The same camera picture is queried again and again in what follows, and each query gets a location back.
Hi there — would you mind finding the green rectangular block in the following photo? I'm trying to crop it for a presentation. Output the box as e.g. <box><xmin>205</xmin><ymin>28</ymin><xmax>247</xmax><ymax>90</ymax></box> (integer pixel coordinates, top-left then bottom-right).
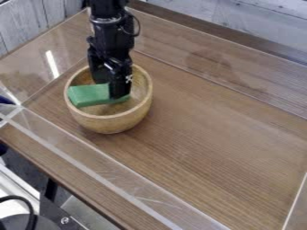
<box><xmin>67</xmin><ymin>84</ymin><xmax>129</xmax><ymax>108</ymax></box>

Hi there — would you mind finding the black curved cable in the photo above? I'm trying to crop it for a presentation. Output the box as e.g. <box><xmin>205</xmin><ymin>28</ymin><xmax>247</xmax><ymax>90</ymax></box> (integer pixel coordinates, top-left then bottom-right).
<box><xmin>0</xmin><ymin>195</ymin><xmax>39</xmax><ymax>230</ymax></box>

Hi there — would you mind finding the black table leg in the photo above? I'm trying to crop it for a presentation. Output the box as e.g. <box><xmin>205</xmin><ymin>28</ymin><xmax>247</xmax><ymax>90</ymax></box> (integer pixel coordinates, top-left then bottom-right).
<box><xmin>44</xmin><ymin>179</ymin><xmax>59</xmax><ymax>201</ymax></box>

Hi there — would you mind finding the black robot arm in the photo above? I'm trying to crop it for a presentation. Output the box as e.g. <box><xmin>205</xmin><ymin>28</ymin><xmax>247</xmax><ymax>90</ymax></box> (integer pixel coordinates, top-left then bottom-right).
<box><xmin>87</xmin><ymin>0</ymin><xmax>139</xmax><ymax>103</ymax></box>

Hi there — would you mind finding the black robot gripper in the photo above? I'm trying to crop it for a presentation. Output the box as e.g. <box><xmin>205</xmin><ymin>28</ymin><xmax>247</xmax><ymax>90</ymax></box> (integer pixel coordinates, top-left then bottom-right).
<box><xmin>88</xmin><ymin>16</ymin><xmax>136</xmax><ymax>100</ymax></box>

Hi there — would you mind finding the light brown wooden bowl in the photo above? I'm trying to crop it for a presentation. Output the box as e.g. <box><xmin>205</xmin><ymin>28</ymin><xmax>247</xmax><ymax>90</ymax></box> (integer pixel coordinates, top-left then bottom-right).
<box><xmin>64</xmin><ymin>65</ymin><xmax>153</xmax><ymax>134</ymax></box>

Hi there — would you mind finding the grey metal base plate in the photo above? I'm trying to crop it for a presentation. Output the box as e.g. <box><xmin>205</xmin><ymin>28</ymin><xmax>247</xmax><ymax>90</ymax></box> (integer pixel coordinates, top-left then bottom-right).
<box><xmin>36</xmin><ymin>196</ymin><xmax>88</xmax><ymax>230</ymax></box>

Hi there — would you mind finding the clear acrylic tray wall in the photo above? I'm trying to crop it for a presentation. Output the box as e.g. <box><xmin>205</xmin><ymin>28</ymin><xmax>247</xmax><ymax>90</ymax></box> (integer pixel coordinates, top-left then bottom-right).
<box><xmin>0</xmin><ymin>87</ymin><xmax>229</xmax><ymax>230</ymax></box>

